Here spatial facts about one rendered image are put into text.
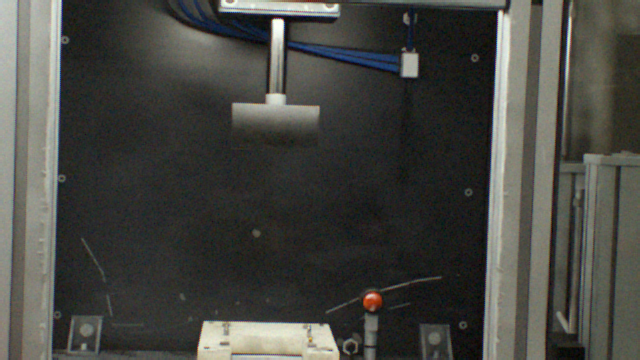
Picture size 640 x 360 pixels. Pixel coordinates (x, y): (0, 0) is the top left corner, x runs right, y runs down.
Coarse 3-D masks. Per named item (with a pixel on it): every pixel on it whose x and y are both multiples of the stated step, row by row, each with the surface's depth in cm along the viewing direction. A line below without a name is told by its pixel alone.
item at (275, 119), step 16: (272, 16) 118; (272, 32) 118; (272, 48) 118; (272, 64) 118; (272, 80) 118; (272, 96) 118; (240, 112) 116; (256, 112) 116; (272, 112) 116; (288, 112) 116; (304, 112) 116; (240, 128) 116; (256, 128) 116; (272, 128) 116; (288, 128) 116; (304, 128) 116; (240, 144) 116; (256, 144) 116; (272, 144) 116; (288, 144) 116; (304, 144) 116
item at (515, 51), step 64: (0, 0) 96; (512, 0) 99; (0, 64) 97; (512, 64) 99; (0, 128) 97; (512, 128) 99; (0, 192) 97; (512, 192) 100; (0, 256) 97; (512, 256) 100; (0, 320) 98; (512, 320) 100
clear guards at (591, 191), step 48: (336, 0) 98; (384, 0) 98; (432, 0) 98; (480, 0) 99; (576, 0) 99; (624, 0) 99; (576, 48) 99; (624, 48) 99; (576, 96) 99; (624, 96) 100; (576, 144) 100; (624, 144) 100; (576, 192) 100; (624, 192) 100; (576, 240) 100; (624, 240) 100; (576, 288) 100; (624, 288) 101; (576, 336) 101; (624, 336) 101
